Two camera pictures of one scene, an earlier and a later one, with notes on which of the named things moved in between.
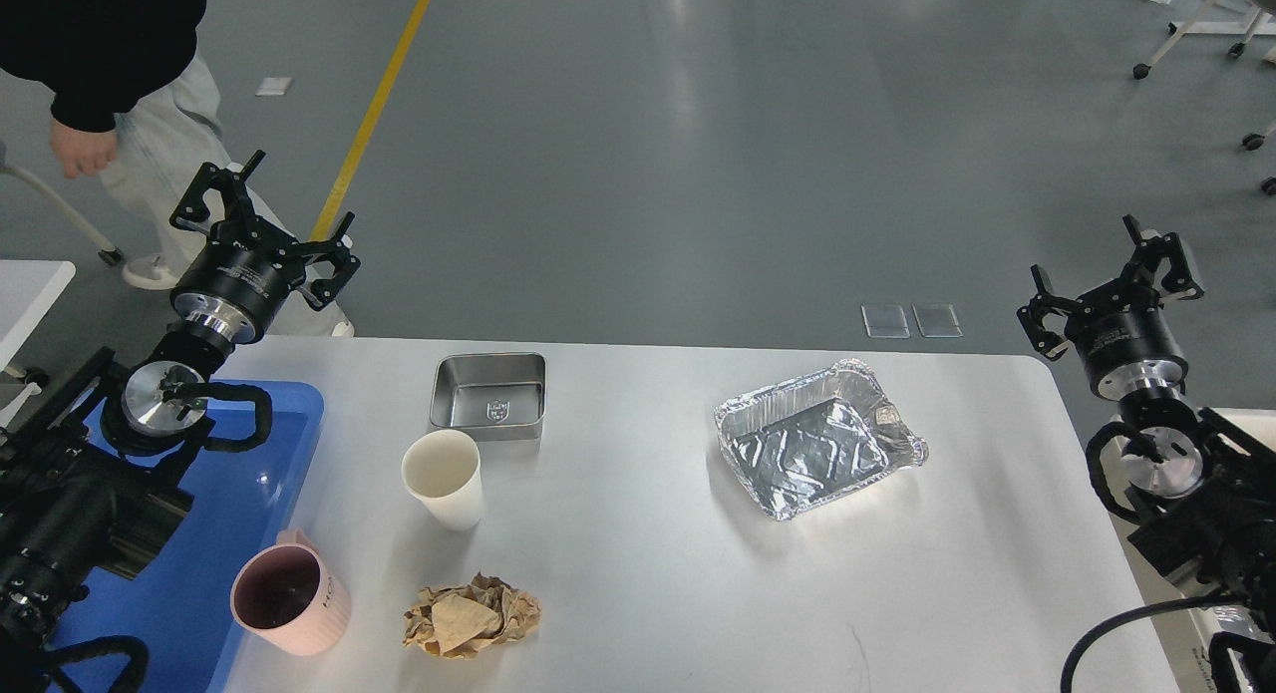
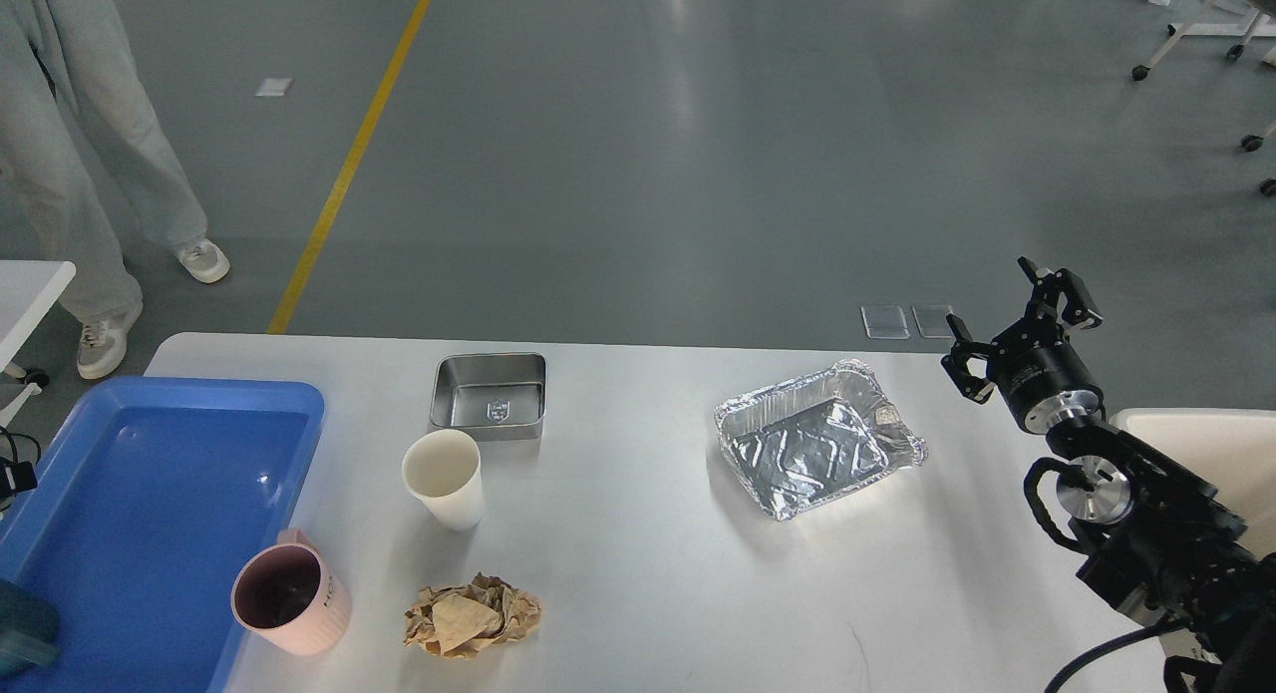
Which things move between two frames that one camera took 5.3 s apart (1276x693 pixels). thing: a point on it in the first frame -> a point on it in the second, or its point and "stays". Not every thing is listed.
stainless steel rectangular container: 496,396 stays
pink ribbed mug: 290,594 stays
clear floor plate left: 885,321 stays
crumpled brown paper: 458,620 stays
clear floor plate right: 938,320 stays
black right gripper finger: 1031,316 -> 976,388
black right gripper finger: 1149,247 -> 1078,309
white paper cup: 444,469 stays
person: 294,314 -> 69,81
